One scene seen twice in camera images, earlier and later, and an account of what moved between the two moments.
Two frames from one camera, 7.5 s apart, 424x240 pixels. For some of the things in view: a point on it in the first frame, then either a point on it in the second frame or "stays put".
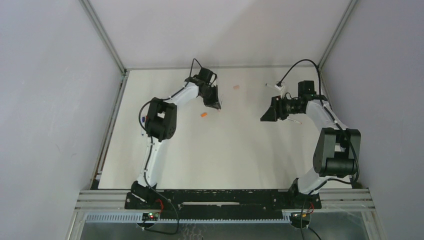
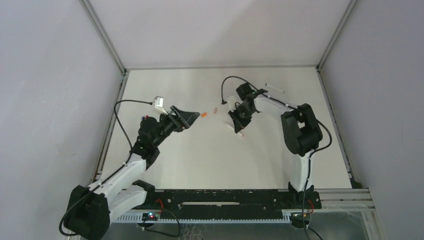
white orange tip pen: x=219 y=110 → x=233 y=128
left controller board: x=153 y=216 stays put
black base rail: x=222 y=201 stays put
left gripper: x=209 y=93 → x=177 y=118
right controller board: x=296 y=219 stays put
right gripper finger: x=270 y=115 → x=240 y=121
